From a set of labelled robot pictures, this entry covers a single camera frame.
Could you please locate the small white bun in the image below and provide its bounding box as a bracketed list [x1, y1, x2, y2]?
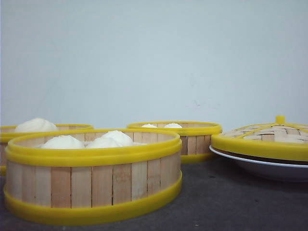
[164, 123, 182, 128]
[141, 123, 157, 128]

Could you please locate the large white bun left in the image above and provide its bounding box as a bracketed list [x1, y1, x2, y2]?
[14, 118, 58, 133]

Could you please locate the white plate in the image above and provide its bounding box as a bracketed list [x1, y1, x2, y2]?
[209, 146, 308, 182]

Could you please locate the woven bamboo steamer lid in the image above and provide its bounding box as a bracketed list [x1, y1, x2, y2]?
[211, 115, 308, 162]

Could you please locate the bamboo steamer basket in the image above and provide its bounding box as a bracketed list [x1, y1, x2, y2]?
[3, 129, 182, 225]

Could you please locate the white bun front right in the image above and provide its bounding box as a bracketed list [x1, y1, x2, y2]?
[86, 130, 133, 149]

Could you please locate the white bun front left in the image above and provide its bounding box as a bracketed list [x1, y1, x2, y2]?
[40, 135, 85, 149]

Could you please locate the small white bun rear right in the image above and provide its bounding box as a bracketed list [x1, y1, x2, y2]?
[164, 123, 182, 128]

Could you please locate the small white bun rear left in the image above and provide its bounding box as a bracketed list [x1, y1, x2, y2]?
[141, 123, 157, 128]

